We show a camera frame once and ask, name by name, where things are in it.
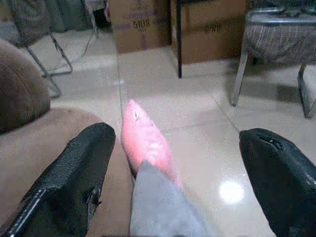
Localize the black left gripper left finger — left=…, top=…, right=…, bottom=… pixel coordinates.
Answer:
left=0, top=122, right=117, bottom=237

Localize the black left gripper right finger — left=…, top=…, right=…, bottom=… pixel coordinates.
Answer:
left=239, top=128, right=316, bottom=237

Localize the brown fabric sofa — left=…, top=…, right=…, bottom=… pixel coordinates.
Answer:
left=0, top=39, right=136, bottom=237

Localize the grey pillow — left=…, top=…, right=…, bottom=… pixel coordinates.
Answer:
left=130, top=160, right=210, bottom=237

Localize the large plain cardboard box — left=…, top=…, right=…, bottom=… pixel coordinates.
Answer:
left=172, top=0, right=247, bottom=65

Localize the cardboard box with purple print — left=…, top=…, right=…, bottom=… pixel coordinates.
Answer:
left=109, top=0, right=173, bottom=54

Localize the black table leg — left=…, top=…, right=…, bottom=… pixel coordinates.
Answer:
left=176, top=0, right=183, bottom=79

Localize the thin floor cable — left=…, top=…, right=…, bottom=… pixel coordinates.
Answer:
left=64, top=29, right=97, bottom=65

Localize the grey woven metal frame chair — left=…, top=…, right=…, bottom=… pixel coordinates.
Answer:
left=231, top=4, right=316, bottom=119

